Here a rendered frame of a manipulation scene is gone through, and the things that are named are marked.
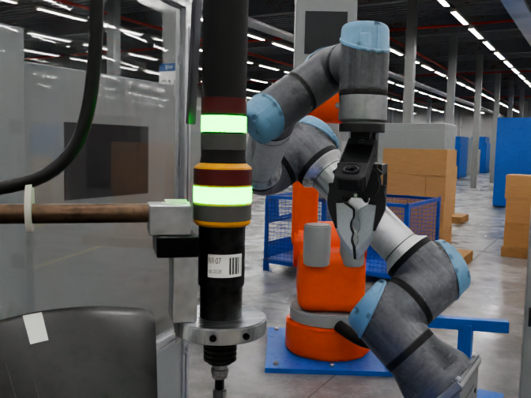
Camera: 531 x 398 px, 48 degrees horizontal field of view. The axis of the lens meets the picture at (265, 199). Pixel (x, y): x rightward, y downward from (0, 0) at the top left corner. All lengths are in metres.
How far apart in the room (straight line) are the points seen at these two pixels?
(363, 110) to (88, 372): 0.55
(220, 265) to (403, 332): 0.79
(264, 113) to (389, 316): 0.49
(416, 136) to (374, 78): 10.19
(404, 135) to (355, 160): 10.29
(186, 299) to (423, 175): 8.06
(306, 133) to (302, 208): 3.23
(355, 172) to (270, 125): 0.18
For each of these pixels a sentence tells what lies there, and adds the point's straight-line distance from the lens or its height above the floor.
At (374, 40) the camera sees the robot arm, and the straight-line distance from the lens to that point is 0.93.
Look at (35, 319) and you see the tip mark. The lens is 0.61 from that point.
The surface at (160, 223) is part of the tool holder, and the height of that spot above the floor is 1.54.
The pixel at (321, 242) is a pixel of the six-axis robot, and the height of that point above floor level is 0.91.
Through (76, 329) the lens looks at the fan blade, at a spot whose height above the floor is 1.41.
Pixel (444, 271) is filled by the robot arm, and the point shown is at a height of 1.35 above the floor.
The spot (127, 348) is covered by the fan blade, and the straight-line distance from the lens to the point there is 0.60.
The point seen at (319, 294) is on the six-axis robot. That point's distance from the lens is 4.39.
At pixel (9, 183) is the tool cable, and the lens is 0.44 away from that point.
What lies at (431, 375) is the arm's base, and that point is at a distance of 1.18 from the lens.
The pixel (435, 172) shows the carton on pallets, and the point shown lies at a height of 1.27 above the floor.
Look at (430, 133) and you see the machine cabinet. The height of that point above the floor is 1.88.
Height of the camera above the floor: 1.59
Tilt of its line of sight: 5 degrees down
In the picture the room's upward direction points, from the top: 1 degrees clockwise
